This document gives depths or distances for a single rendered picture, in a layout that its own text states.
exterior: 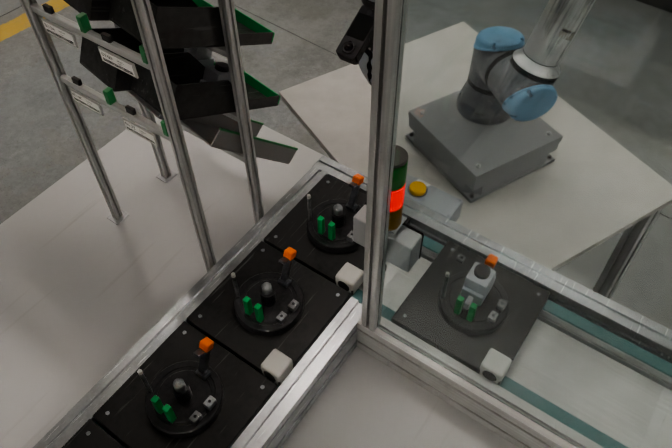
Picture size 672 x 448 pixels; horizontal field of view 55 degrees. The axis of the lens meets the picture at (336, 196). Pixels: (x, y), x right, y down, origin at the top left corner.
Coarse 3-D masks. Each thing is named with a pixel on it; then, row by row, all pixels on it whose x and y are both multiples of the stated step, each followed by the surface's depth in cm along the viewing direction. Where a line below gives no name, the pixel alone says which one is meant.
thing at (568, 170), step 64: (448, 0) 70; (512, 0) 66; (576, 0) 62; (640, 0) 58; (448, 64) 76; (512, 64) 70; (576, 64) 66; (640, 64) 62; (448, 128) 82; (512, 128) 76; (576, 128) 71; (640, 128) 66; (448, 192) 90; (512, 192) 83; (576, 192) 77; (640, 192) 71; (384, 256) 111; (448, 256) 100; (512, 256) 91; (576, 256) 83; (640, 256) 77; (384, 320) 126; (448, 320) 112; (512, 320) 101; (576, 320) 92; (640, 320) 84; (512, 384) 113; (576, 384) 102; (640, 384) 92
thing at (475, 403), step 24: (360, 288) 141; (360, 336) 134; (384, 336) 128; (384, 360) 134; (408, 360) 128; (432, 384) 128; (456, 384) 122; (456, 408) 129; (480, 408) 123; (504, 408) 118; (504, 432) 123; (528, 432) 118
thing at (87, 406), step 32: (288, 192) 154; (256, 224) 147; (224, 256) 141; (192, 288) 136; (160, 320) 131; (352, 320) 131; (128, 352) 127; (320, 352) 127; (96, 384) 122; (288, 384) 122; (320, 384) 128; (64, 416) 118; (256, 416) 118; (288, 416) 119
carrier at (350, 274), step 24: (312, 192) 152; (336, 192) 152; (360, 192) 152; (288, 216) 147; (312, 216) 145; (336, 216) 140; (264, 240) 144; (288, 240) 143; (312, 240) 142; (336, 240) 140; (312, 264) 139; (336, 264) 139; (360, 264) 139
